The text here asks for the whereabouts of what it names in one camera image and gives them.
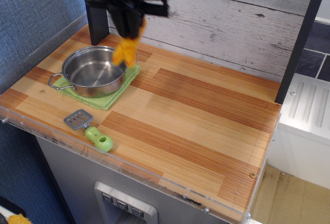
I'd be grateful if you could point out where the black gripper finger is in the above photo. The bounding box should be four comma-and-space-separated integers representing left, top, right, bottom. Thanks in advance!
107, 4, 128, 38
127, 9, 144, 39

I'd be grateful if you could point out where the orange plush toy fish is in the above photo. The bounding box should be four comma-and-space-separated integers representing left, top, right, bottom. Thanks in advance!
112, 17, 146, 68

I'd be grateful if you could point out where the stainless steel pot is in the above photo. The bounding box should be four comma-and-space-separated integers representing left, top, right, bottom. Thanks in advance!
60, 45, 128, 95

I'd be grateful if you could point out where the green folded cloth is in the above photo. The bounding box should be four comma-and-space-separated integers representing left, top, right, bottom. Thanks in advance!
48, 65, 140, 110

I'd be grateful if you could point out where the clear acrylic table guard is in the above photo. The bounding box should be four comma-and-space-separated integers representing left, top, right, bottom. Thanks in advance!
0, 106, 282, 224

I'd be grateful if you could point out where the silver dispenser button panel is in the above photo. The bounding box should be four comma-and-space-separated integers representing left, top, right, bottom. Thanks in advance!
94, 181, 158, 223

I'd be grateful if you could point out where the white ribbed cabinet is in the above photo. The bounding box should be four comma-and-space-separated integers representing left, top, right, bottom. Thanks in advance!
267, 74, 329, 188

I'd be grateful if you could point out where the yellow object at corner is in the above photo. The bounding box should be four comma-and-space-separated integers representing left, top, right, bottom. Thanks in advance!
7, 214, 32, 224

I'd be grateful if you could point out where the black left support post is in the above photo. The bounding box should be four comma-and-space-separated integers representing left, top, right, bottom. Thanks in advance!
85, 0, 109, 45

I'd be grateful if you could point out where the black support post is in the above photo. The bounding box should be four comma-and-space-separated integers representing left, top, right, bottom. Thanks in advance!
275, 0, 322, 104
85, 0, 109, 45

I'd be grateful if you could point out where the grey spatula green handle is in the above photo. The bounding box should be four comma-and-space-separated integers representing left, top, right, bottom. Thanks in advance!
63, 109, 113, 152

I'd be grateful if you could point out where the black right support post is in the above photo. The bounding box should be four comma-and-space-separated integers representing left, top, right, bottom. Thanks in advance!
275, 0, 322, 104

